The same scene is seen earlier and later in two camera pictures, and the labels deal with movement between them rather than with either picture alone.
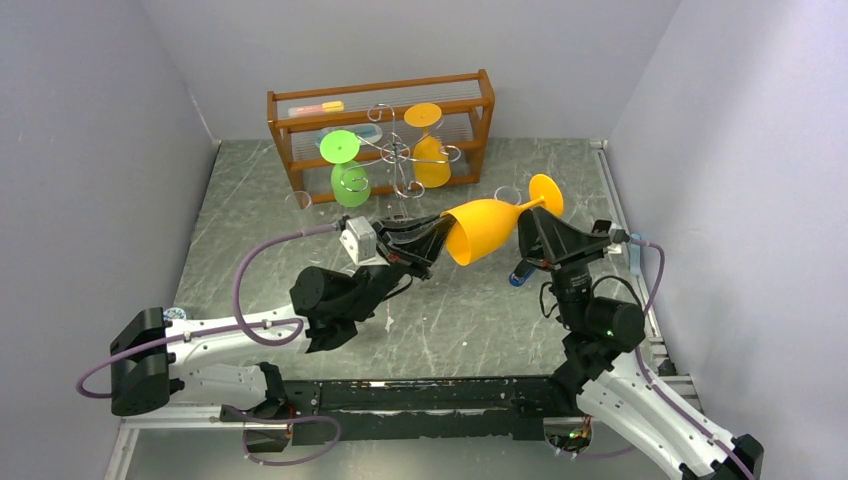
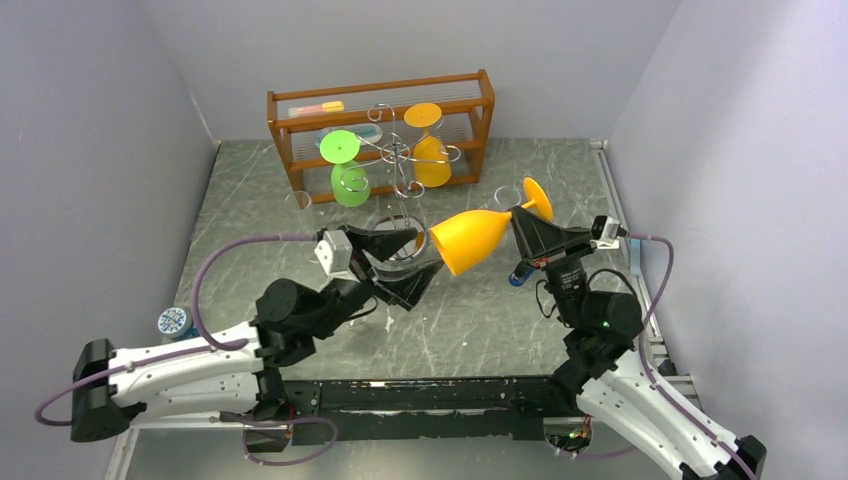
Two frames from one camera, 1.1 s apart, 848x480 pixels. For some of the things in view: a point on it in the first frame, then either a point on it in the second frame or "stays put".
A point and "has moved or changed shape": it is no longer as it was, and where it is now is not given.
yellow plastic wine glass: [430, 164] stays put
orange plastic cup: [479, 228] has moved or changed shape
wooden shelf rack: [357, 139] stays put
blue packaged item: [367, 133] stays put
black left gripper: [418, 257] to [402, 288]
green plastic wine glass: [350, 178] stays put
